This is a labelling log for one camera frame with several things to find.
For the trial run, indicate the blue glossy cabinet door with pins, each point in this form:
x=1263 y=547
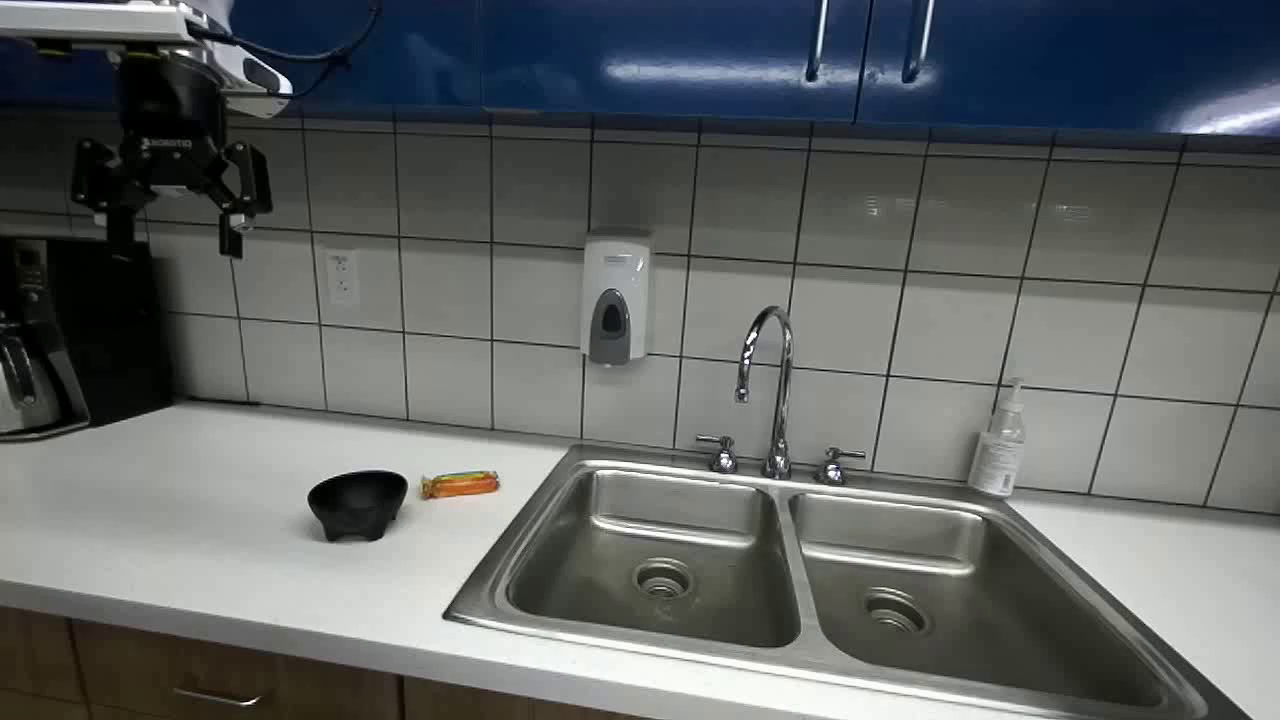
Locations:
x=1081 y=61
x=563 y=55

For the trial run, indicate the clear soap bottle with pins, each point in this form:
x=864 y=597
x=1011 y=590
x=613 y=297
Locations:
x=996 y=448

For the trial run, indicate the chrome gooseneck faucet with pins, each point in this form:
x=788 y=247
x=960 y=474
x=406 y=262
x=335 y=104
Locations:
x=780 y=387

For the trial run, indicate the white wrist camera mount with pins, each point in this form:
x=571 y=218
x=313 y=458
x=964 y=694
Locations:
x=254 y=76

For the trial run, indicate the stainless steel double sink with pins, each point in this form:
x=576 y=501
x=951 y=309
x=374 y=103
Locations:
x=746 y=573

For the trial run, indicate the brown wooden drawer front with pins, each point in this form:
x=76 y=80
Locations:
x=34 y=661
x=266 y=674
x=495 y=705

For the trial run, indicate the glass coffee carafe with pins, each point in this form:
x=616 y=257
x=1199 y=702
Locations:
x=17 y=387

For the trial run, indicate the black coffee maker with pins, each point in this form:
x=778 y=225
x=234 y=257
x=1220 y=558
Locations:
x=105 y=332

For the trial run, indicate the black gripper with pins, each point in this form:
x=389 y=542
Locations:
x=171 y=104

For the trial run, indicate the white wall soap dispenser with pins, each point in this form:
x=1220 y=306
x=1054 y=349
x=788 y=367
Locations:
x=613 y=306

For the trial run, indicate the black bowl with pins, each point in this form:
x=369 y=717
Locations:
x=356 y=504

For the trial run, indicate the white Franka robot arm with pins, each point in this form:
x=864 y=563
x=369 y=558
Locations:
x=81 y=18

